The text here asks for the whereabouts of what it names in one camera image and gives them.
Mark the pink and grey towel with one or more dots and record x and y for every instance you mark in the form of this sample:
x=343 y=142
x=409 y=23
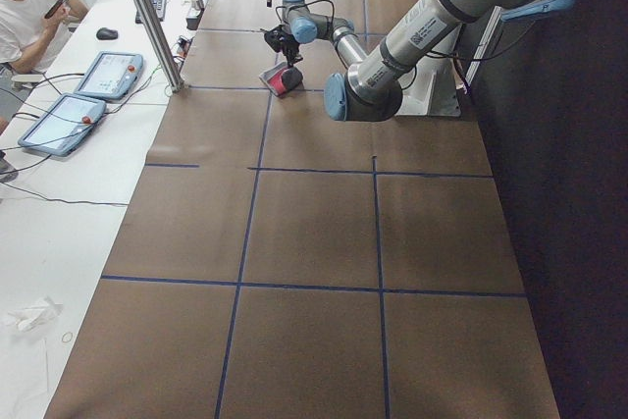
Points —
x=282 y=78

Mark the black tray on table edge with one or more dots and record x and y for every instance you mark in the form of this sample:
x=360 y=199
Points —
x=195 y=13

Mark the black computer mouse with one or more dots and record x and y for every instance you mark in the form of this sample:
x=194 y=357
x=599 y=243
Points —
x=106 y=34

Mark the far blue teach pendant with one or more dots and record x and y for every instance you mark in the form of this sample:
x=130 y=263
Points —
x=110 y=76

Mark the blue teach pendant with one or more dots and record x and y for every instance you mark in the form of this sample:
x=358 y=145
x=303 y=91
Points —
x=110 y=76
x=64 y=125

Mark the seated person in white shirt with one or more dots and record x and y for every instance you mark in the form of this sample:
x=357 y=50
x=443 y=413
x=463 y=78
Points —
x=34 y=32

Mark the near blue teach pendant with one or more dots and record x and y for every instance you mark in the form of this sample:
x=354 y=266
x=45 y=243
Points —
x=64 y=125

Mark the crumpled white tissue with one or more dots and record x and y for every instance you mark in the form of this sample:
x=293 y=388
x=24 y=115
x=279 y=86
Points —
x=25 y=319

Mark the aluminium frame post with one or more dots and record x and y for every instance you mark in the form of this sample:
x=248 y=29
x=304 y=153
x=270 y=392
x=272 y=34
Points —
x=159 y=43

